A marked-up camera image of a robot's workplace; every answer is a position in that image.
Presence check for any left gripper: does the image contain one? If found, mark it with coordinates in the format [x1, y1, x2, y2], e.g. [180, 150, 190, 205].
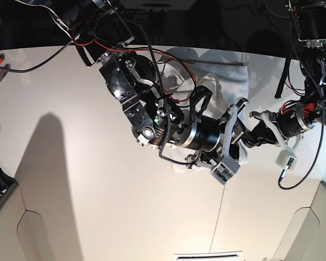
[241, 102, 304, 150]

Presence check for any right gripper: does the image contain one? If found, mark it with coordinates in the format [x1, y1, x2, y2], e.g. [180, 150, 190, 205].
[176, 98, 248, 168]

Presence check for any white t-shirt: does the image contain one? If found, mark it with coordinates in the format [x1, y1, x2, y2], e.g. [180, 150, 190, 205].
[159, 47, 249, 173]

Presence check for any white cable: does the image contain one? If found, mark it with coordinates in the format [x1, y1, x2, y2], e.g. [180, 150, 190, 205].
[249, 0, 291, 20]

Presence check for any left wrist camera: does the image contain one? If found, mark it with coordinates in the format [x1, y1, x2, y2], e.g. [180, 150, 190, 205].
[275, 148, 298, 170]

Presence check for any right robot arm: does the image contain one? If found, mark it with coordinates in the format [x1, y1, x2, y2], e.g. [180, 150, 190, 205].
[24, 1, 248, 173]

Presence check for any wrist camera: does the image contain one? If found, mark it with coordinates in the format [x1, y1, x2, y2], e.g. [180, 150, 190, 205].
[275, 148, 298, 170]
[210, 155, 240, 185]

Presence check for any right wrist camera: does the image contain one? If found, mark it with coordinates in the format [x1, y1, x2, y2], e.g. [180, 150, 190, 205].
[210, 155, 240, 185]

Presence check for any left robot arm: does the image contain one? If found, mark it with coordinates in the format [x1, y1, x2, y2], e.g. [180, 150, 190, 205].
[242, 1, 326, 148]

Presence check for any white box device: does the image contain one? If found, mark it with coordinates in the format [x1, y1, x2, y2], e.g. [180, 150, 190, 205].
[120, 0, 196, 11]

